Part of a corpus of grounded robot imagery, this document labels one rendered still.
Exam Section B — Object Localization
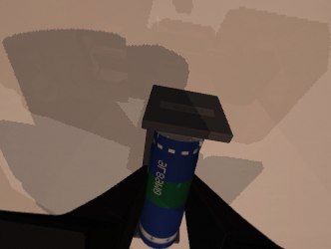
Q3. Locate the blue and green battery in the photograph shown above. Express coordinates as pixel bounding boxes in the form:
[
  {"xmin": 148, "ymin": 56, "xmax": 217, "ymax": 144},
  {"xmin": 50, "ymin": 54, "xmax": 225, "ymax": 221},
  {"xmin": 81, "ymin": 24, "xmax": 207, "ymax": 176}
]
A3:
[{"xmin": 139, "ymin": 131, "xmax": 200, "ymax": 249}]

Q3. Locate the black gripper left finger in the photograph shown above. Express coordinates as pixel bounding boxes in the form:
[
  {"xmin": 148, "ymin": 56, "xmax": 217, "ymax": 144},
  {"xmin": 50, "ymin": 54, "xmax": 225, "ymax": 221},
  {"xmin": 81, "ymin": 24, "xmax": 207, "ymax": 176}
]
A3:
[{"xmin": 0, "ymin": 165, "xmax": 149, "ymax": 249}]

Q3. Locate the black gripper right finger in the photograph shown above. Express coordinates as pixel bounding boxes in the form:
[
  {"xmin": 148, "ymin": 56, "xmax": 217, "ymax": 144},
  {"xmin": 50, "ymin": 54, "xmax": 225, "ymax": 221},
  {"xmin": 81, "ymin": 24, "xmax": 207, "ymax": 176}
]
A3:
[{"xmin": 184, "ymin": 175, "xmax": 284, "ymax": 249}]

